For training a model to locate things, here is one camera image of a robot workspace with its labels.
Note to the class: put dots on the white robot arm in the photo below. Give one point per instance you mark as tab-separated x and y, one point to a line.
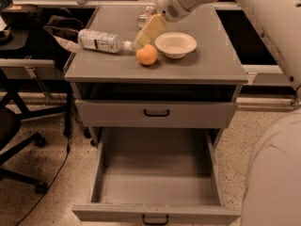
272	191

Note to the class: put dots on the grey open lower drawer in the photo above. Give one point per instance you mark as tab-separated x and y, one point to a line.
156	176

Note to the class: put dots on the clear plastic water bottle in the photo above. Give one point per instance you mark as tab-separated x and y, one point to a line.
103	41

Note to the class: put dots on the orange fruit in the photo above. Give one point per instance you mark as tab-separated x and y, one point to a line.
147	55

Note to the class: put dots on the dark bag with strap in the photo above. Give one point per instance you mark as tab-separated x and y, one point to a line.
63	38

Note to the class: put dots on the black box on desk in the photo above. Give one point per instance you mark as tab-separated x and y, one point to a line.
22	16

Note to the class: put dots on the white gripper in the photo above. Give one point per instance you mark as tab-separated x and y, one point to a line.
166	2

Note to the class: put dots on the dark side desk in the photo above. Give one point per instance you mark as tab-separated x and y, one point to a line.
30	61

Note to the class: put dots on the grey upper drawer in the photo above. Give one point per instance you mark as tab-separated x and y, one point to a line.
155	114

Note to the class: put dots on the white paper bowl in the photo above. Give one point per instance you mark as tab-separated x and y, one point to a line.
175	44

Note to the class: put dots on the metal soda can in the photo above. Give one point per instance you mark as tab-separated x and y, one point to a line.
144	15

